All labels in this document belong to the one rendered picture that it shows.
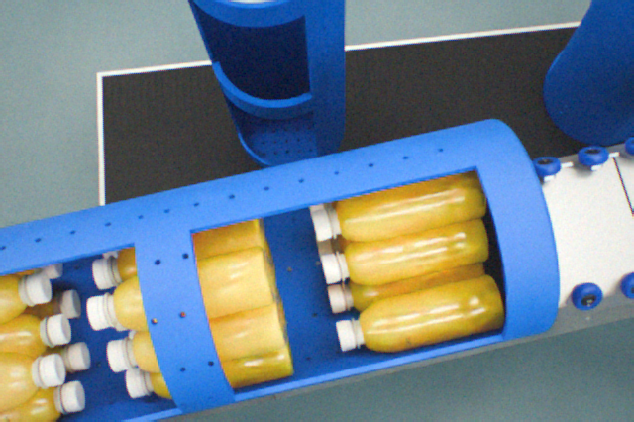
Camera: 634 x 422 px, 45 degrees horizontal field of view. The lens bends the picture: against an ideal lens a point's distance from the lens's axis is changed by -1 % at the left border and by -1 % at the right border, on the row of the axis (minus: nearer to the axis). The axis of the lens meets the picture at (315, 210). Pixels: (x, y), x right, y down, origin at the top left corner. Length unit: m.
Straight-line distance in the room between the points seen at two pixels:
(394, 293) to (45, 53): 1.67
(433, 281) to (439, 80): 1.14
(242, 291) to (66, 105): 1.57
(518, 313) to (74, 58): 1.79
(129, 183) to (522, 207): 1.38
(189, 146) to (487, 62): 0.84
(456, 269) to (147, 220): 0.42
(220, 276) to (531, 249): 0.36
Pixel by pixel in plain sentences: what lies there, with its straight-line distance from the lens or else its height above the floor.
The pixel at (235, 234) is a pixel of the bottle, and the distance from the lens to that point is 0.95.
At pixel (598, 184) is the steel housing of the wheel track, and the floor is 0.93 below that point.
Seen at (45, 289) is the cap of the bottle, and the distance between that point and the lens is 1.03.
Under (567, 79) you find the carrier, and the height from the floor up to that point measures 0.35.
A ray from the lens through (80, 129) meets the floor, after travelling 2.35.
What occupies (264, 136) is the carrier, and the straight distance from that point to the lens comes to 2.06.
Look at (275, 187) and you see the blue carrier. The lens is 0.91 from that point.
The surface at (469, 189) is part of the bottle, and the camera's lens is 0.97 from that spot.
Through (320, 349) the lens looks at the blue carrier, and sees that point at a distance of 1.09.
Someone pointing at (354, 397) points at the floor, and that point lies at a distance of 2.08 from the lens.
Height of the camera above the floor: 2.08
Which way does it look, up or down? 75 degrees down
